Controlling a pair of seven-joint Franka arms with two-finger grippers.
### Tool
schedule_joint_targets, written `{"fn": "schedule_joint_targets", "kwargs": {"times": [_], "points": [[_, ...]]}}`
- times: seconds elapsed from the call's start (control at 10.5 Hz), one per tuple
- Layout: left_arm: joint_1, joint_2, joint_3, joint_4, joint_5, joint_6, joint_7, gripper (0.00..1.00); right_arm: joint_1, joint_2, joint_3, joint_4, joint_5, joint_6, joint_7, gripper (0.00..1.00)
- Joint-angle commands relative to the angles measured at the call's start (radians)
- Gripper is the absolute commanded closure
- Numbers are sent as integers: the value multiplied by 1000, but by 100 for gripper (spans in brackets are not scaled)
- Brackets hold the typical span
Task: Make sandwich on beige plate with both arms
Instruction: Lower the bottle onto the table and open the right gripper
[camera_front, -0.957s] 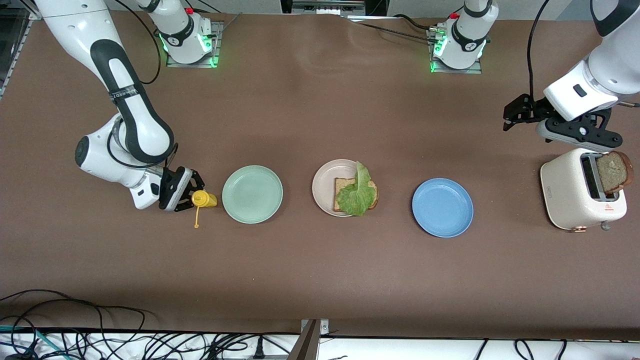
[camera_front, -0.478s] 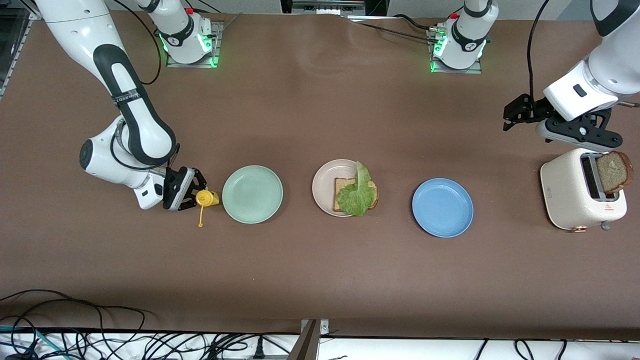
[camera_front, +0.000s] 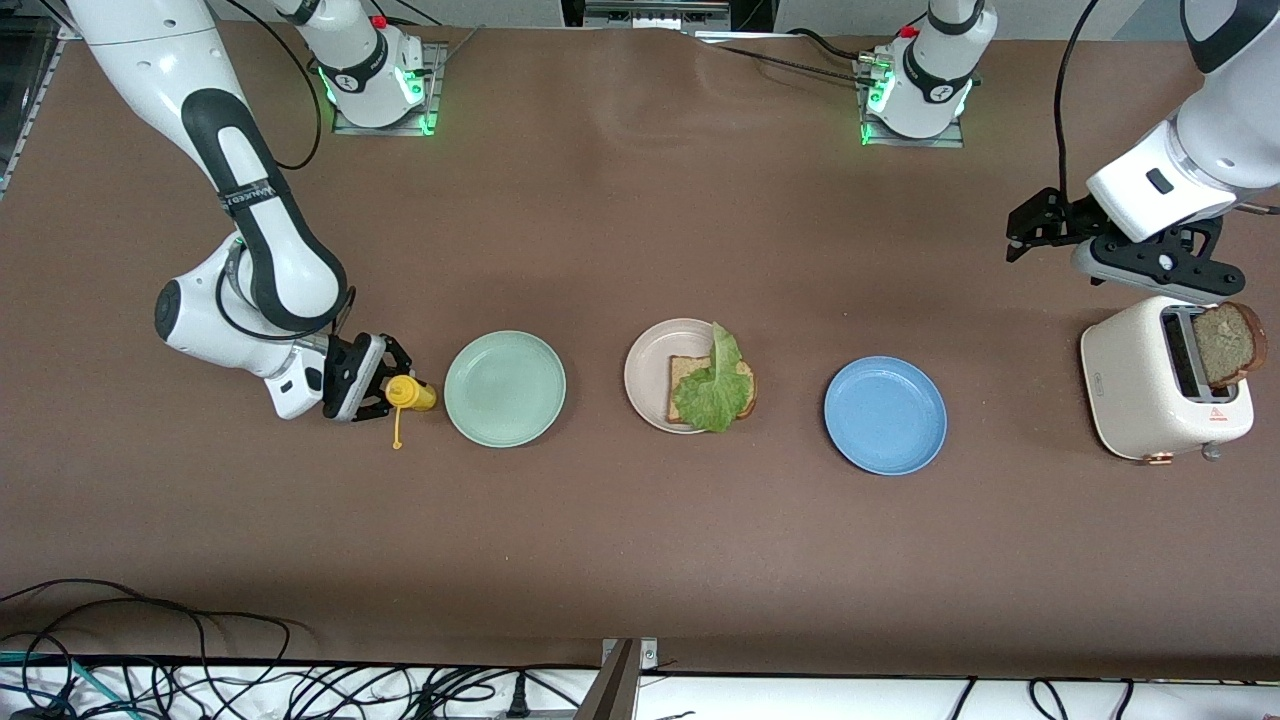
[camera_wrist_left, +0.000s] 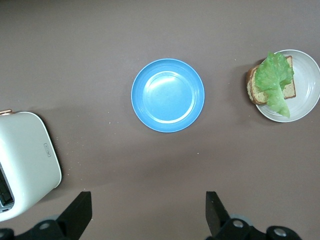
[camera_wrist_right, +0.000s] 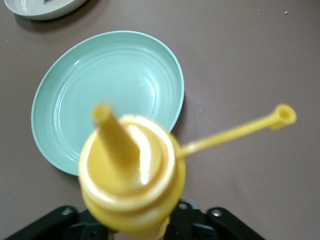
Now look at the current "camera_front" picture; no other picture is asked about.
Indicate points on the yellow mustard squeeze bottle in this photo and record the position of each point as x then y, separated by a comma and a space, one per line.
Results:
420, 395

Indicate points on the brown bread slice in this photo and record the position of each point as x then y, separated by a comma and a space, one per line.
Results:
685, 375
1230, 345

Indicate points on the green lettuce leaf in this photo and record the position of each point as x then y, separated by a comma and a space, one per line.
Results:
712, 395

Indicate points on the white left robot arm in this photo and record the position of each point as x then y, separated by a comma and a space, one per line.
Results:
1230, 125

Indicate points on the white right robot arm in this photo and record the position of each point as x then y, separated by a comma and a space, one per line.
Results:
150, 60

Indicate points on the pale green round plate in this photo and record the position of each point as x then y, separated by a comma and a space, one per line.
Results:
505, 390

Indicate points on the beige round plate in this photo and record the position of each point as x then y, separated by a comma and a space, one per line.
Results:
650, 360

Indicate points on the blue round plate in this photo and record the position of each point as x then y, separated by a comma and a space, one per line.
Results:
885, 415

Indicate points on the cream white toaster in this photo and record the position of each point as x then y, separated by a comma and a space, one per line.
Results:
1130, 390

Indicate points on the black power plug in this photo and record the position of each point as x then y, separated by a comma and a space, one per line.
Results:
518, 705

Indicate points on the grey metal bracket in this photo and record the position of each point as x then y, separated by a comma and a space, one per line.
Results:
615, 690

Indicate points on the grey metal side frame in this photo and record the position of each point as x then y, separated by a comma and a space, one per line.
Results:
20, 90

